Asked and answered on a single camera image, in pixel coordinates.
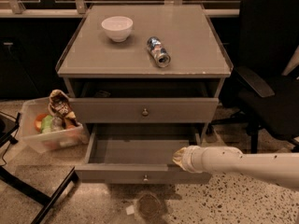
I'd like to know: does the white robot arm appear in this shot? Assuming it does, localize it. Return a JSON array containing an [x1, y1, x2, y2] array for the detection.
[[173, 45, 299, 190]]

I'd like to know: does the grey drawer cabinet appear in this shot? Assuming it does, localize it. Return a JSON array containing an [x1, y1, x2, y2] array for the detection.
[[55, 4, 234, 173]]

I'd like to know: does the green apple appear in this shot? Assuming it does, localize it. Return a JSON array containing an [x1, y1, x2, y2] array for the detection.
[[41, 115, 52, 133]]

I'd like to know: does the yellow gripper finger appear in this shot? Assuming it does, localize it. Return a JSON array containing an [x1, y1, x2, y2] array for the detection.
[[172, 147, 186, 169]]

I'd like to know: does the clear plastic bin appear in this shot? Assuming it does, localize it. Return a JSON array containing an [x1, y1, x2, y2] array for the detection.
[[19, 97, 88, 153]]

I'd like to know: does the blue silver soda can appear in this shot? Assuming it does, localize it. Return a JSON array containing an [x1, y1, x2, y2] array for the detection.
[[147, 36, 171, 68]]

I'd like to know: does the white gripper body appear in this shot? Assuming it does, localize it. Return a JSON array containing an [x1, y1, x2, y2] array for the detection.
[[181, 146, 204, 173]]

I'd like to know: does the black office chair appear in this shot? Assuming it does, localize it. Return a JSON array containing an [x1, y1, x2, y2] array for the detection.
[[218, 0, 299, 153]]

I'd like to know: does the grey top drawer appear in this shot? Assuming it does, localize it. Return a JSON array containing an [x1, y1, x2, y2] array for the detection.
[[68, 79, 220, 124]]

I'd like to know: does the grey drawer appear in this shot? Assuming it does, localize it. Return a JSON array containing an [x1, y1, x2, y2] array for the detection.
[[75, 123, 211, 185], [68, 79, 220, 124]]

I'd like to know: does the orange fruit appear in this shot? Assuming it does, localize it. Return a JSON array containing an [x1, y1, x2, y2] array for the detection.
[[34, 113, 48, 133]]

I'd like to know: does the brown chip bag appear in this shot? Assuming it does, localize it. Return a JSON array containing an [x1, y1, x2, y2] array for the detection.
[[48, 90, 76, 119]]

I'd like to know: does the white ceramic bowl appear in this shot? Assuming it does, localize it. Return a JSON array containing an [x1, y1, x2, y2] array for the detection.
[[101, 16, 134, 42]]

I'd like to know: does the clear plastic bottle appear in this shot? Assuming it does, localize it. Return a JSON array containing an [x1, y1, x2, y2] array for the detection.
[[50, 117, 64, 132]]

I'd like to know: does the black stand base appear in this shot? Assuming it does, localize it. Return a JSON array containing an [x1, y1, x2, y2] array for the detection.
[[0, 110, 80, 224]]

